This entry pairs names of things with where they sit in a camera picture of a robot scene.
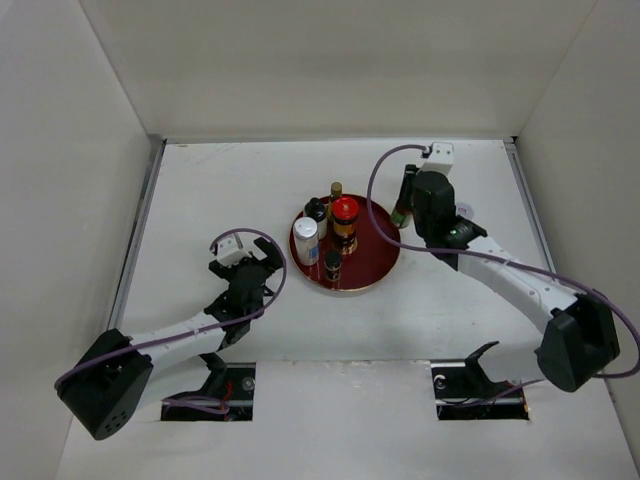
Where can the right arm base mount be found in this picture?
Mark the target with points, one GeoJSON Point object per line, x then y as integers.
{"type": "Point", "coordinates": [463, 391]}

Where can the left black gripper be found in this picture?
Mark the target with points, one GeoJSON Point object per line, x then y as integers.
{"type": "Point", "coordinates": [273, 259]}

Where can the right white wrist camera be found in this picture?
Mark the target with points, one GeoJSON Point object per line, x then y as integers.
{"type": "Point", "coordinates": [438, 157]}

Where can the right aluminium table rail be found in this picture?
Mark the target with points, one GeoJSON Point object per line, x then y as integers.
{"type": "Point", "coordinates": [542, 246]}

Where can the sauce bottle yellow cap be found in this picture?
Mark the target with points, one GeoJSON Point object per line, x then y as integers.
{"type": "Point", "coordinates": [401, 215]}

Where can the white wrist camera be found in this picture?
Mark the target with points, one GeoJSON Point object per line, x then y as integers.
{"type": "Point", "coordinates": [438, 157]}
{"type": "Point", "coordinates": [229, 251]}

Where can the small yellow label bottle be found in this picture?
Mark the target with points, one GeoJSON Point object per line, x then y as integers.
{"type": "Point", "coordinates": [336, 192]}

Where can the left aluminium table rail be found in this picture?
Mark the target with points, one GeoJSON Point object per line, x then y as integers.
{"type": "Point", "coordinates": [158, 144]}

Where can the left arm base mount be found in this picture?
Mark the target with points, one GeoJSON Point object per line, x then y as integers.
{"type": "Point", "coordinates": [223, 392]}

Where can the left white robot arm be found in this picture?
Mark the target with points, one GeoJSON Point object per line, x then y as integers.
{"type": "Point", "coordinates": [120, 373]}

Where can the aluminium table rail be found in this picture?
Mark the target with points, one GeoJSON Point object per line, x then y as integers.
{"type": "Point", "coordinates": [158, 144]}
{"type": "Point", "coordinates": [542, 246]}

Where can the jar silver lid red label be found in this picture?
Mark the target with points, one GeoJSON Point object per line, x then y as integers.
{"type": "Point", "coordinates": [465, 210]}

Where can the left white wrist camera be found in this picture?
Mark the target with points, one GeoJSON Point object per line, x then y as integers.
{"type": "Point", "coordinates": [229, 251]}

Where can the round red lacquer tray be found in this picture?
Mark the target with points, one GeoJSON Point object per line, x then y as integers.
{"type": "Point", "coordinates": [371, 261]}

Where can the small black cap spice jar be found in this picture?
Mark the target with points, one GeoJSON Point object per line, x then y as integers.
{"type": "Point", "coordinates": [333, 264]}

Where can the white jar black pump lid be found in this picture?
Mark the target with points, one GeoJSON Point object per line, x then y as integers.
{"type": "Point", "coordinates": [317, 210]}

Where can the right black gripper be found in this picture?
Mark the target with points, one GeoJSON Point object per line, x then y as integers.
{"type": "Point", "coordinates": [407, 187]}

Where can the jar with red lid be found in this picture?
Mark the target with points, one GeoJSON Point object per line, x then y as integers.
{"type": "Point", "coordinates": [345, 211]}

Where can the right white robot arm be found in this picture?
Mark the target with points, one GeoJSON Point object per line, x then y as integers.
{"type": "Point", "coordinates": [579, 338]}

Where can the white jar silver lid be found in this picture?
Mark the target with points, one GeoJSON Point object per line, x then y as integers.
{"type": "Point", "coordinates": [305, 232]}

